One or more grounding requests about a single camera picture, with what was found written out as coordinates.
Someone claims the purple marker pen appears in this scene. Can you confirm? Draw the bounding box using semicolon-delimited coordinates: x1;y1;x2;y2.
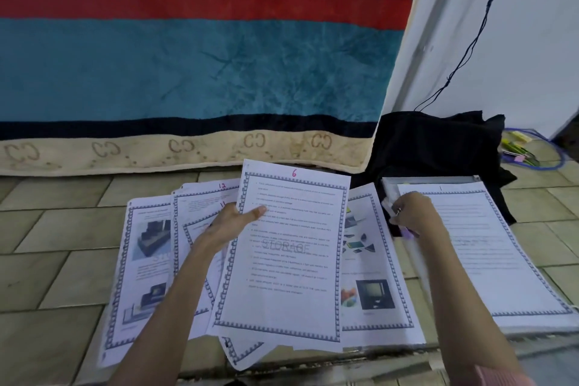
381;198;422;241

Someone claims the person's left forearm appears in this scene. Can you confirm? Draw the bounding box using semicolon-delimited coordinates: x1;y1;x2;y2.
106;236;228;386

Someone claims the printed sheet with sofa pictures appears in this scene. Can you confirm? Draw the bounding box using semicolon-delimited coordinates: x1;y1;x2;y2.
100;198;182;369

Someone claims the black cloth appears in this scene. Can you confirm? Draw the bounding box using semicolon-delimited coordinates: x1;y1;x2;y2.
349;111;518;237

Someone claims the printed sheet with colourful pictures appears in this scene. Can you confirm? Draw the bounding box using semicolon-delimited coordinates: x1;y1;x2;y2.
338;182;427;349

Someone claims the paper stack in clear folder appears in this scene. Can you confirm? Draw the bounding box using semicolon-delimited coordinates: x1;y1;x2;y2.
381;175;579;342

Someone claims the printed sheet with red numeral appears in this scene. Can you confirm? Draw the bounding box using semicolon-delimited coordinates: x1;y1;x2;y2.
206;158;353;353

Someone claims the person's left hand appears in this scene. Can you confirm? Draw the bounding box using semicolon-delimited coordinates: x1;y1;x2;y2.
195;203;268;257

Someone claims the thin black cable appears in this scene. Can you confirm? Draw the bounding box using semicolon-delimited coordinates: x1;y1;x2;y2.
413;0;537;113

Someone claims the bundle of highlighter pens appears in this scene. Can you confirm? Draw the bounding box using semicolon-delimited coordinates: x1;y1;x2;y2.
499;139;540;167

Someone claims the person's right hand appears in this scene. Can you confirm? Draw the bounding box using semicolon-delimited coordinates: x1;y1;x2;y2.
388;192;438;237

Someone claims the teal blanket with red stripe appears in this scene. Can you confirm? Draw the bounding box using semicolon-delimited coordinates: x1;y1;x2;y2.
0;0;438;177

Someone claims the pink sleeve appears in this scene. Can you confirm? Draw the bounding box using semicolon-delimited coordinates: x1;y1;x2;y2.
470;363;531;386

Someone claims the blue cable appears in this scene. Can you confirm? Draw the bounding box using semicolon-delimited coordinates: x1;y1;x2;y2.
501;127;567;172

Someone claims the person's right forearm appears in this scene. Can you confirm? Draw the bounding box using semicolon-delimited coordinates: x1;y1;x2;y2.
409;226;522;386

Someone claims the printed sheet with border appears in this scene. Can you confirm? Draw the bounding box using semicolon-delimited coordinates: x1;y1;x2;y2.
219;335;292;372

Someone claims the printed sheet with text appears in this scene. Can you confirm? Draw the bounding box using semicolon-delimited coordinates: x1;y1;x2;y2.
170;179;241;278
182;202;236;340

